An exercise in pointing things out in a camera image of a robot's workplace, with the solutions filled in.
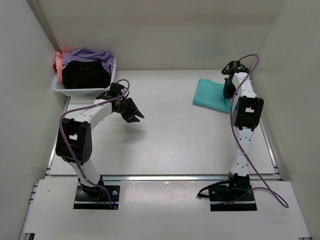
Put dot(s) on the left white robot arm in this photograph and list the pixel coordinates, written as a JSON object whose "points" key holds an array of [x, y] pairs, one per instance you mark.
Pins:
{"points": [[74, 141]]}

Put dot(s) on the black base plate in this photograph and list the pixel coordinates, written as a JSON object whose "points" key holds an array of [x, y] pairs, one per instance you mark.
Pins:
{"points": [[96, 198], [223, 198]]}

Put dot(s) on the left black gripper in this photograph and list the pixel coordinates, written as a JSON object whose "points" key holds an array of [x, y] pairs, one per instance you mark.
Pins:
{"points": [[129, 117]]}

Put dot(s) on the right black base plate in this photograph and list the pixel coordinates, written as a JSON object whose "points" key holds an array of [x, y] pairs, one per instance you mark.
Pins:
{"points": [[223, 198]]}

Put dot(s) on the white plastic laundry basket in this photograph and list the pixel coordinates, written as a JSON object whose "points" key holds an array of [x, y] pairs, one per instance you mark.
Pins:
{"points": [[59, 88]]}

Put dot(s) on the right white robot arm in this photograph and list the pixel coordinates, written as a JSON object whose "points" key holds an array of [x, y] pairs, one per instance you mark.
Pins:
{"points": [[245, 112]]}

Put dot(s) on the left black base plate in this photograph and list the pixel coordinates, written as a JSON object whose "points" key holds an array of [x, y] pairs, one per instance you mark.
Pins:
{"points": [[96, 198]]}

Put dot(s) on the black t shirt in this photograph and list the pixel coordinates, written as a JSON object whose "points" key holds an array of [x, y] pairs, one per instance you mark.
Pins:
{"points": [[85, 75]]}

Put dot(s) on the purple t shirt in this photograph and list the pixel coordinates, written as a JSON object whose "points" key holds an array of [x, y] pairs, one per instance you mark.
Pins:
{"points": [[87, 55]]}

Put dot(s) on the teal t shirt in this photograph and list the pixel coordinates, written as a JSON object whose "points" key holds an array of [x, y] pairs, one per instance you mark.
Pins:
{"points": [[209, 94]]}

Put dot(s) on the pink t shirt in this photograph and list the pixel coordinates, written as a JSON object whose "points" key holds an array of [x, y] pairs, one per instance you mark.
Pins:
{"points": [[59, 55]]}

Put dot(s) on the aluminium rail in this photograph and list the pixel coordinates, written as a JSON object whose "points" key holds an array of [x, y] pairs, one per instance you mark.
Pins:
{"points": [[203, 177]]}

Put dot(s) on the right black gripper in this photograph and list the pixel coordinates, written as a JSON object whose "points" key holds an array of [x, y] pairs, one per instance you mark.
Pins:
{"points": [[227, 94]]}

